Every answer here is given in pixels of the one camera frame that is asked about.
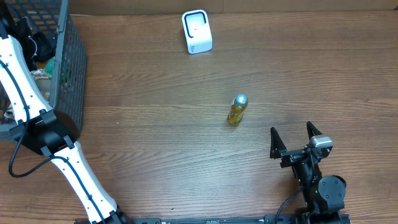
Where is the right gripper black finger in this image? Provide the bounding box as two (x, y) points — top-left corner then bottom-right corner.
(306, 121), (323, 139)
(270, 127), (287, 158)

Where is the brown Pantree snack bag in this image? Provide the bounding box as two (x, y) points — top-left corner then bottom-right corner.
(30, 68), (52, 102)

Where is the yellow dish soap bottle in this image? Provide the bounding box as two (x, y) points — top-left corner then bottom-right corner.
(227, 93), (248, 126)

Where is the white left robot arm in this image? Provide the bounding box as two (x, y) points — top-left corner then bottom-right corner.
(1, 16), (130, 223)

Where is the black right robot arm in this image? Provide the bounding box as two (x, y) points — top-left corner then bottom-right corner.
(266, 122), (351, 224)

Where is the white barcode scanner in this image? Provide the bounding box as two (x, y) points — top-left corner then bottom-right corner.
(182, 9), (213, 54)

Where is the grey plastic mesh basket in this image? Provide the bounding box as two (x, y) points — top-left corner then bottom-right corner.
(1, 0), (86, 133)

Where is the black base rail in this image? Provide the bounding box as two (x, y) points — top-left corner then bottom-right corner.
(74, 215), (351, 224)

